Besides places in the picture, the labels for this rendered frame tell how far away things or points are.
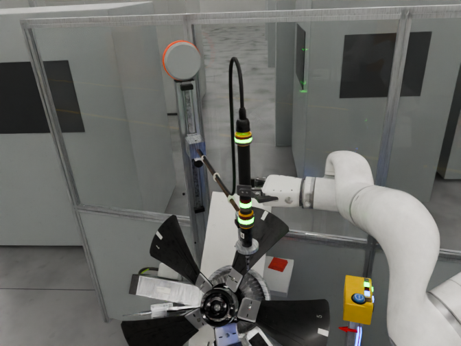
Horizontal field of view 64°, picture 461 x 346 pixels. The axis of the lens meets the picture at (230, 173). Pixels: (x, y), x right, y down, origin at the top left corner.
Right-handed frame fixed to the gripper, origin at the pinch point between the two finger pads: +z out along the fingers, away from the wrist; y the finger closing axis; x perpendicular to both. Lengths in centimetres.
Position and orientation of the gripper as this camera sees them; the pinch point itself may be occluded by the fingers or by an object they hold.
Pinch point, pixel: (245, 186)
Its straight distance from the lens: 102.7
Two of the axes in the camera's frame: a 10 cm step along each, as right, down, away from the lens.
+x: -0.5, -8.9, -4.5
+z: -9.6, -0.8, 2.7
